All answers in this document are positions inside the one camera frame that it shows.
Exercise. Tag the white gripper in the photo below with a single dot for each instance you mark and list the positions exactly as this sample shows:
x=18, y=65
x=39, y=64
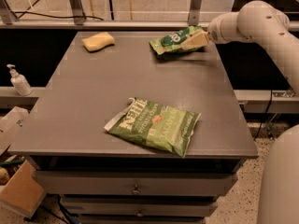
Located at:
x=217, y=33

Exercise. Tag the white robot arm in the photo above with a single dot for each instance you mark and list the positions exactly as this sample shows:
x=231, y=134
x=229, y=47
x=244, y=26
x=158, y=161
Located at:
x=260, y=23

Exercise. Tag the grey drawer cabinet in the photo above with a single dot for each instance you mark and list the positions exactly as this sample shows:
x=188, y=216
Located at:
x=106, y=180

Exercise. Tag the yellow sponge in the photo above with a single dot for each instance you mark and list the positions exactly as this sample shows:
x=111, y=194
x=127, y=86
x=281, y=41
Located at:
x=98, y=41

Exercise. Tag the cardboard box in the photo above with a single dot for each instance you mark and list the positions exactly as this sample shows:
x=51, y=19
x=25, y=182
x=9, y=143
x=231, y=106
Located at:
x=19, y=192

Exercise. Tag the white pump bottle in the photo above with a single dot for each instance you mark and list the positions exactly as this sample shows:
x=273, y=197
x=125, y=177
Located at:
x=19, y=81

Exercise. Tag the green jalapeno chip bag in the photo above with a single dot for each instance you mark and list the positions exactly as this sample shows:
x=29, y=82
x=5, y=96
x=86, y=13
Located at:
x=150, y=124

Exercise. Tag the green rice chip bag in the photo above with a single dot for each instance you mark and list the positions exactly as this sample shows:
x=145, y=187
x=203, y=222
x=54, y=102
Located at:
x=172, y=43

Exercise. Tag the metal railing frame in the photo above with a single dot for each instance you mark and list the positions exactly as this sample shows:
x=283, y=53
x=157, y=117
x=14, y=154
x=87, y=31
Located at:
x=124, y=14

